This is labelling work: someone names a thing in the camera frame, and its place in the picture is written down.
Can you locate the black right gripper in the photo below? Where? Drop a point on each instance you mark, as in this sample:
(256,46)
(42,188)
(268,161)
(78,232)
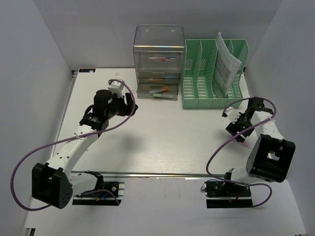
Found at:
(233,129)

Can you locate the green file organizer rack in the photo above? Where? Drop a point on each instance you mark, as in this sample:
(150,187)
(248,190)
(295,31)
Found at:
(197,78)

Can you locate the clear drawer storage box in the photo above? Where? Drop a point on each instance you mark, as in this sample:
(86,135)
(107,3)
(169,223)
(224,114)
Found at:
(158,41)

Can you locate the orange translucent highlighter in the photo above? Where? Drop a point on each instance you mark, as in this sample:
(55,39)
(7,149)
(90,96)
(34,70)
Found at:
(156,79)

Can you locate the green cap highlighter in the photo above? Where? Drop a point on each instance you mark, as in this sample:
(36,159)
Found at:
(162,95)

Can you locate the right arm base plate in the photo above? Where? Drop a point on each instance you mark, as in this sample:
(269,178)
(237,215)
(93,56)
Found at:
(220,194)

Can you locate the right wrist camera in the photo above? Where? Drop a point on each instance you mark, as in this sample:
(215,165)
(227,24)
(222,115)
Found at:
(232,113)

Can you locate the pink highlighter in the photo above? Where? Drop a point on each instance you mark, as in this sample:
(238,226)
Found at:
(246,144)

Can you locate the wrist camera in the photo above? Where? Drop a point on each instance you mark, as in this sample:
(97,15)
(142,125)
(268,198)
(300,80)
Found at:
(116,87)
(232,113)

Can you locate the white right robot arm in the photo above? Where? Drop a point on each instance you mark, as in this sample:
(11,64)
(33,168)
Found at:
(271,155)

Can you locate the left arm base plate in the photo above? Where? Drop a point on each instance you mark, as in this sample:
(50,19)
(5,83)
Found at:
(110,193)

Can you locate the mesh document pouch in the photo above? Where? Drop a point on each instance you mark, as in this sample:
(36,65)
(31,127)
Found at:
(226,67)

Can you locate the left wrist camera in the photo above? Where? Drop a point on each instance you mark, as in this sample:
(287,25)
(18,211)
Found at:
(116,87)

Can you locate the orange grey highlighter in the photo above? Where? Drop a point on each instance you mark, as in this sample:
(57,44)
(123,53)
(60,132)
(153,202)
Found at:
(159,90)

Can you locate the black label sticker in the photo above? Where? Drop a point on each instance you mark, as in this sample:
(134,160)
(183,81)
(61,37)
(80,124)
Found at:
(86,70)

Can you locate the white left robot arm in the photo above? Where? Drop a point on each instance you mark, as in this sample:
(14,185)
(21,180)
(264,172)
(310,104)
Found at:
(52,182)

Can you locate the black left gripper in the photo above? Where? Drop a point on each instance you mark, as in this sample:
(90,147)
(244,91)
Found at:
(128,110)

